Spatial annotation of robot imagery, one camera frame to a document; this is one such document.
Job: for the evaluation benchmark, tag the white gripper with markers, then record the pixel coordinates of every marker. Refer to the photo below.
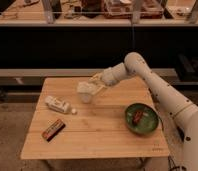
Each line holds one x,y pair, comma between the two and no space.
106,76

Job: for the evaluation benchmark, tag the white sponge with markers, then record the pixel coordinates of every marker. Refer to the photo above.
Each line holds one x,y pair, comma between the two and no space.
87,88

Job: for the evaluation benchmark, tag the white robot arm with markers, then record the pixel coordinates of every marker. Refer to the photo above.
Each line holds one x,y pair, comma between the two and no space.
183,111

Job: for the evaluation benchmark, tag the translucent ceramic cup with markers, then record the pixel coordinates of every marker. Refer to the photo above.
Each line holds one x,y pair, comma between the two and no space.
85,97

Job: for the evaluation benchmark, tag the wooden table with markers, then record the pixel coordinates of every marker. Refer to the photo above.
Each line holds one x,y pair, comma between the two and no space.
98,130

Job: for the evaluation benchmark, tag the brown item in bowl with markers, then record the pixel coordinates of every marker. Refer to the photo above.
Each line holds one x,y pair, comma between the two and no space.
137,117

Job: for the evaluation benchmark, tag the green bowl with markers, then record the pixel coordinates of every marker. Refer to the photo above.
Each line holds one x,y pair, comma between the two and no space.
148,123

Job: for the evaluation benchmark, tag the orange brown candy bar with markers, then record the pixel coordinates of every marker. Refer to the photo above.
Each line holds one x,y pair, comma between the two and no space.
53,130

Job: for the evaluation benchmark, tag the long background shelf bench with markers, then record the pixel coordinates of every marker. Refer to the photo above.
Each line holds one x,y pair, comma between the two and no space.
53,38

